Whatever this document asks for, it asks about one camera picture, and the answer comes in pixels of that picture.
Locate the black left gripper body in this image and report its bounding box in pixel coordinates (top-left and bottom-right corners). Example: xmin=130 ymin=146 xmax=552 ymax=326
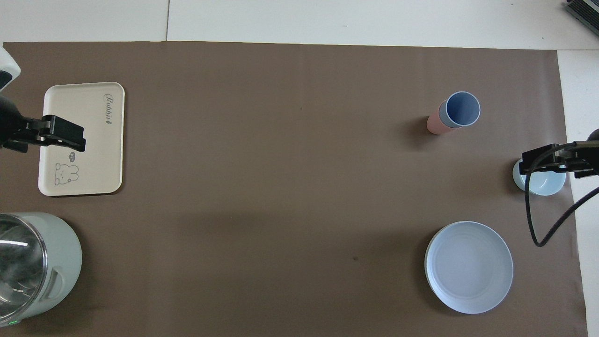
xmin=0 ymin=96 xmax=29 ymax=147

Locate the blue plastic cup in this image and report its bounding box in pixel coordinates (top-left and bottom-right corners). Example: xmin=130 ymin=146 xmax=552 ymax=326
xmin=438 ymin=91 xmax=481 ymax=129

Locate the pink plastic cup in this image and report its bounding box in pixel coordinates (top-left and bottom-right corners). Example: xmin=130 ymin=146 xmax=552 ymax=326
xmin=426 ymin=113 xmax=452 ymax=135

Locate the cream tray with rabbit print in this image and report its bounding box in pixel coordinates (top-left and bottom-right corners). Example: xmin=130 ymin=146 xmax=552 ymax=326
xmin=38 ymin=82 xmax=126 ymax=197

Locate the light blue bowl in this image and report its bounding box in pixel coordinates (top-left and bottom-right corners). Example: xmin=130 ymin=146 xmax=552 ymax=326
xmin=512 ymin=158 xmax=566 ymax=196

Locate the pale green electric pot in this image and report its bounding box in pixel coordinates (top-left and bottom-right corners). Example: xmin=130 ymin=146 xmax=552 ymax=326
xmin=0 ymin=212 xmax=83 ymax=327

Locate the light blue plate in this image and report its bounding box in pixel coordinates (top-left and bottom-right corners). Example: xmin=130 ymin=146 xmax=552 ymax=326
xmin=424 ymin=221 xmax=514 ymax=315

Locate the dark grey ribbed device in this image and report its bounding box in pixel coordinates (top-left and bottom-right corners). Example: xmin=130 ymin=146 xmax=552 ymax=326
xmin=564 ymin=0 xmax=599 ymax=24

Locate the brown paper table mat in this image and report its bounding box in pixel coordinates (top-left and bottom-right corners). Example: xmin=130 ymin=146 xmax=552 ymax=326
xmin=0 ymin=41 xmax=589 ymax=337

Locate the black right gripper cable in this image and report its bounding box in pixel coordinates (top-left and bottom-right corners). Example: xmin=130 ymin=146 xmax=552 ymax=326
xmin=524 ymin=143 xmax=599 ymax=248

